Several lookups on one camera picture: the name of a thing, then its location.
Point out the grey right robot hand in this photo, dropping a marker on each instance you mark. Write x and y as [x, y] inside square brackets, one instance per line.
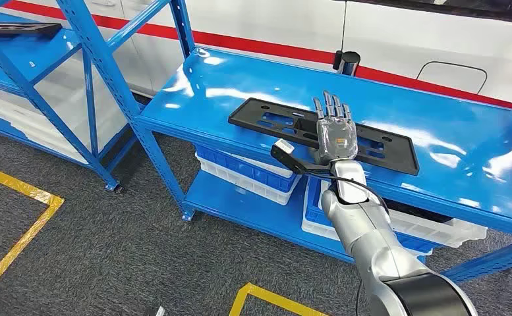
[336, 139]

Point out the black plastic bracket panel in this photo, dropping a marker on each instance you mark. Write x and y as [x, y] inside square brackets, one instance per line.
[255, 115]
[20, 29]

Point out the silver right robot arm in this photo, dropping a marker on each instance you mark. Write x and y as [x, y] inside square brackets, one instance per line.
[369, 235]

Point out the blue metal shelf rack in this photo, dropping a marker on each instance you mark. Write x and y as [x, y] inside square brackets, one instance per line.
[20, 56]
[282, 78]

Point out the black plastic part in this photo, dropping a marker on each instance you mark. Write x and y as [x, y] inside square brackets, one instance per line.
[417, 211]

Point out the white car body red stripe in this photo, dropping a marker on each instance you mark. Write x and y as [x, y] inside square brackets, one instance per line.
[282, 22]

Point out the yellow floor tape square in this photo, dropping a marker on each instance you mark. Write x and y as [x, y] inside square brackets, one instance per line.
[282, 300]
[24, 186]

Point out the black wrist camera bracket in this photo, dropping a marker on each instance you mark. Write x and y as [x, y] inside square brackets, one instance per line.
[292, 163]

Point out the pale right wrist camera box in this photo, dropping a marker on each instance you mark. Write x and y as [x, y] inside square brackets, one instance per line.
[284, 146]

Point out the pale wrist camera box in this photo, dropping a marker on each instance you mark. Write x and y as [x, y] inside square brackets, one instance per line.
[284, 146]
[156, 311]

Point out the black chrome stanchion post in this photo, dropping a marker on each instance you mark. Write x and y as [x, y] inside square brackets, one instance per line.
[348, 63]

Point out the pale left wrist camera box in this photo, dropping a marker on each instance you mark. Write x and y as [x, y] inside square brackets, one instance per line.
[156, 311]

